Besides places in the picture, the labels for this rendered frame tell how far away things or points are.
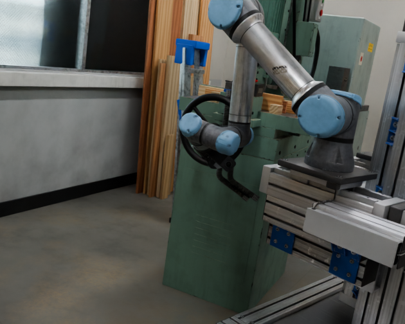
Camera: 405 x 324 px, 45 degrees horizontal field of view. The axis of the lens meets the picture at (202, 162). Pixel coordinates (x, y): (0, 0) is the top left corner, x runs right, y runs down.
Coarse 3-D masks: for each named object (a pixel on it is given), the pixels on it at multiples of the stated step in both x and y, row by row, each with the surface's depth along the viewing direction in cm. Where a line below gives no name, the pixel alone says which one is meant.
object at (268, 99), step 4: (264, 96) 209; (268, 96) 208; (272, 96) 208; (276, 96) 207; (280, 96) 206; (264, 100) 209; (268, 100) 209; (272, 100) 208; (276, 100) 207; (280, 100) 206; (264, 104) 210; (268, 104) 209; (280, 104) 207; (264, 108) 210; (268, 108) 209
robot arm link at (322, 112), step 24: (216, 0) 143; (240, 0) 140; (216, 24) 143; (240, 24) 141; (264, 24) 144; (264, 48) 139; (288, 72) 137; (288, 96) 140; (312, 96) 131; (336, 96) 135; (312, 120) 132; (336, 120) 130
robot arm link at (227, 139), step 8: (208, 128) 154; (216, 128) 154; (224, 128) 155; (232, 128) 159; (200, 136) 155; (208, 136) 153; (216, 136) 152; (224, 136) 151; (232, 136) 151; (240, 136) 160; (208, 144) 154; (216, 144) 152; (224, 144) 151; (232, 144) 151; (224, 152) 153; (232, 152) 153
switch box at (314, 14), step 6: (312, 0) 229; (318, 0) 228; (324, 0) 235; (312, 6) 230; (318, 6) 229; (306, 12) 231; (312, 12) 230; (318, 12) 231; (306, 18) 232; (312, 18) 230
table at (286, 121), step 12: (180, 96) 218; (192, 96) 223; (180, 108) 218; (204, 108) 213; (216, 108) 211; (228, 120) 199; (252, 120) 194; (264, 120) 202; (276, 120) 200; (288, 120) 198; (300, 132) 196
